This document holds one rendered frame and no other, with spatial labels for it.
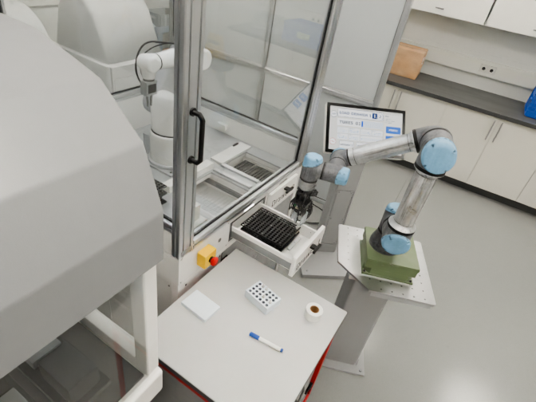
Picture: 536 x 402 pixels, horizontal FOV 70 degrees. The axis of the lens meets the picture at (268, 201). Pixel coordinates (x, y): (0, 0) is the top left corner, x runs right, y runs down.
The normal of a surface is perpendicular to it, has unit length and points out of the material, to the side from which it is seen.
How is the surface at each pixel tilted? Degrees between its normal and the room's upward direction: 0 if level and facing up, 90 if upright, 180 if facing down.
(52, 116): 41
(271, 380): 0
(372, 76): 90
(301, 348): 0
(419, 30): 90
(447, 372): 0
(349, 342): 90
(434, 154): 83
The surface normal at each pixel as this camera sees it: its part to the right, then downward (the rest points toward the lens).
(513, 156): -0.48, 0.45
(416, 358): 0.15, -0.80
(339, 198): 0.09, 0.59
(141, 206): 0.83, 0.11
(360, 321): -0.16, 0.55
